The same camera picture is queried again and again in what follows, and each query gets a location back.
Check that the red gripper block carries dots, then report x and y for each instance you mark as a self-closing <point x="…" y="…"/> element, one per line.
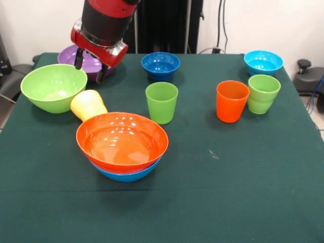
<point x="106" y="57"/>

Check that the purple bowl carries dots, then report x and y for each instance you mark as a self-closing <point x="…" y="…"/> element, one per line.
<point x="89" y="64"/>

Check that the ribbed yellow cup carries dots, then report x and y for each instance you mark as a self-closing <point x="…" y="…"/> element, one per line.
<point x="87" y="105"/>

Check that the large green bowl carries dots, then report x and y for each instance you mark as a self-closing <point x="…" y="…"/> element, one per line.
<point x="53" y="83"/>

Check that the wide orange bowl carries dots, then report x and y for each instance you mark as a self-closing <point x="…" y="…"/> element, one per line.
<point x="121" y="141"/>

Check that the plain green cup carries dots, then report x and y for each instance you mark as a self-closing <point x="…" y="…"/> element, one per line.
<point x="162" y="106"/>

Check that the large blue bowl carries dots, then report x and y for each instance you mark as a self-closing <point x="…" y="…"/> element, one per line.
<point x="126" y="177"/>

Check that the light blue small bowl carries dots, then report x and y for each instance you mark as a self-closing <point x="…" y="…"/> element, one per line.
<point x="263" y="63"/>

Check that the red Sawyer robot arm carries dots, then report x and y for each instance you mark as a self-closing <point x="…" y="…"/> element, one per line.
<point x="106" y="20"/>

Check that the dark blue small bowl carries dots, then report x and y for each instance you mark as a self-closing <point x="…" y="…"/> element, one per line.
<point x="160" y="65"/>

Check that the grey chair base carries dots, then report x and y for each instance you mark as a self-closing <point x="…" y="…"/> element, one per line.
<point x="15" y="76"/>

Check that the plain orange cup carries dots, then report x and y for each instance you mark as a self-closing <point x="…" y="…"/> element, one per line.
<point x="230" y="106"/>

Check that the dark green table cloth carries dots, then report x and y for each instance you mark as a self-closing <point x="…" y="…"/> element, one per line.
<point x="202" y="189"/>

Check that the ribbed green cup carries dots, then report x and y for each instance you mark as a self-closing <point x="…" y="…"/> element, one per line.
<point x="263" y="101"/>

